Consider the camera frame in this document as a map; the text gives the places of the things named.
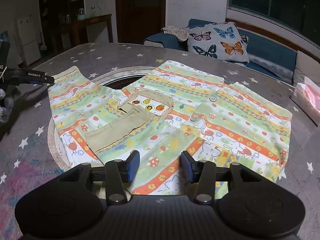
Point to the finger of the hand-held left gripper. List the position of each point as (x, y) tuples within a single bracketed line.
[(32, 77)]

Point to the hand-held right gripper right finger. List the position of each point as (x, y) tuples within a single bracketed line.
[(187, 167)]

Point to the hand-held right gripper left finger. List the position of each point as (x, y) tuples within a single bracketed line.
[(133, 167)]

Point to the colourful patterned child's shirt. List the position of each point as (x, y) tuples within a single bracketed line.
[(190, 120)]

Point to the person's left hand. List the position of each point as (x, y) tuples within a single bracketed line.
[(4, 102)]

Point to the white refrigerator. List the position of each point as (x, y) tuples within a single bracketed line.
[(27, 40)]

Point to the grey star-print table cover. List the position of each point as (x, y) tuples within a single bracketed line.
[(30, 120)]

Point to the dark wooden shelf cabinet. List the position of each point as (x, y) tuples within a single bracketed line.
[(58, 15)]

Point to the dark wooden side table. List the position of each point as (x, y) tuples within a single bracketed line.
[(93, 27)]

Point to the pale green jar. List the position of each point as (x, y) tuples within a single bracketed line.
[(80, 14)]

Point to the clear glass jar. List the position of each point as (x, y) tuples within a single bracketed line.
[(93, 11)]

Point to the dark wooden door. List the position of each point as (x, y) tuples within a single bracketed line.
[(140, 10)]

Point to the butterfly print pillow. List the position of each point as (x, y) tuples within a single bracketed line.
[(217, 42)]

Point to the white lace sofa cover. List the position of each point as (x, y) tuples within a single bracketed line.
[(272, 66)]

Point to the beige crumpled cloth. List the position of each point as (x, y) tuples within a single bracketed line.
[(176, 32)]

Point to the pink tissue packet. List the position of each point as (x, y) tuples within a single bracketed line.
[(306, 97)]

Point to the blue sofa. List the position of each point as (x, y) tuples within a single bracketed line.
[(270, 50)]

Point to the green-framed window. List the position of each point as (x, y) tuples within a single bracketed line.
[(272, 2)]

